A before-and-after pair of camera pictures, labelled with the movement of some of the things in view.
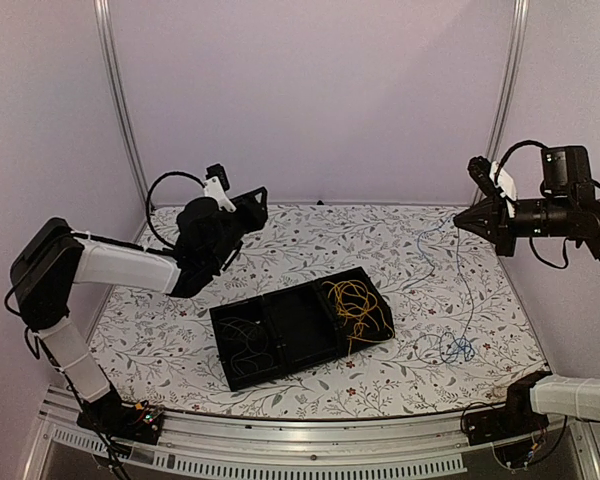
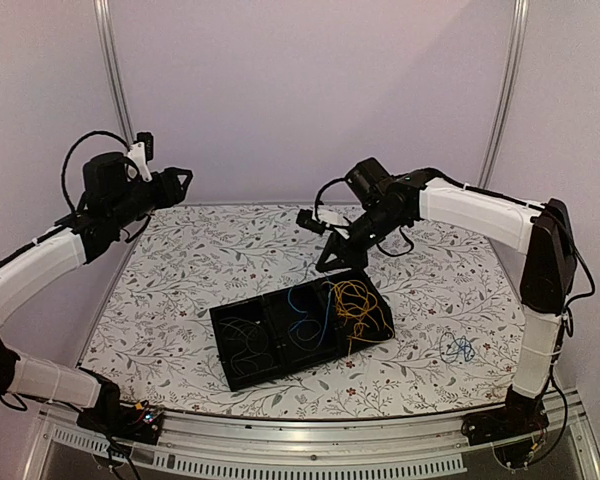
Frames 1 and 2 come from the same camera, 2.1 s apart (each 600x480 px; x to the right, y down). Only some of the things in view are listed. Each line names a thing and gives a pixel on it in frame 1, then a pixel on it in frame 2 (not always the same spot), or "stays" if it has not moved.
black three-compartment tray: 322,320 stays
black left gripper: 254,214 → 170,193
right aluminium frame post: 510,79 stays
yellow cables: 358,304 stays
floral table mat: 465,324 stays
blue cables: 437,348 → 309,337
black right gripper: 496,227 → 353,258
